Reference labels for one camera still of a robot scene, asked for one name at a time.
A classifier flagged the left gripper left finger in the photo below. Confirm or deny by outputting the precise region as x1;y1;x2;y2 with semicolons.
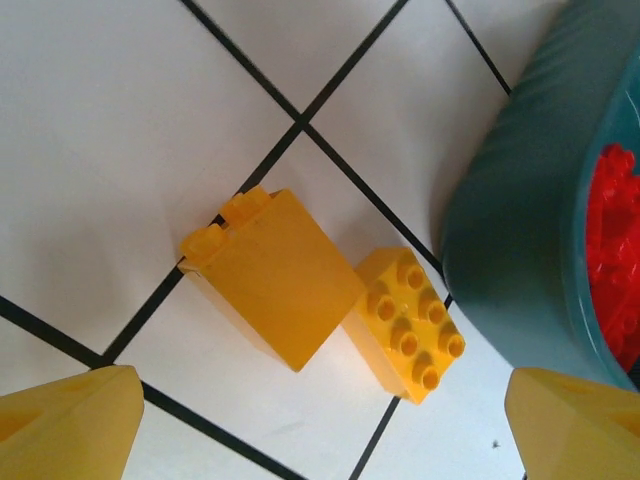
0;364;145;480

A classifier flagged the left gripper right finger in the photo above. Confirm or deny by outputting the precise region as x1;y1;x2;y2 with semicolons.
504;366;640;480

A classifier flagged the yellow six-stud lego brick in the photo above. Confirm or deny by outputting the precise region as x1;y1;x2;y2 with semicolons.
341;247;467;407

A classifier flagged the teal plastic bin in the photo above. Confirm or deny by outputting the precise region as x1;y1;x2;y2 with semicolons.
439;0;640;394

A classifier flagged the yellow slope lego brick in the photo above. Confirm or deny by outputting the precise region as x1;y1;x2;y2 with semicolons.
178;185;366;374

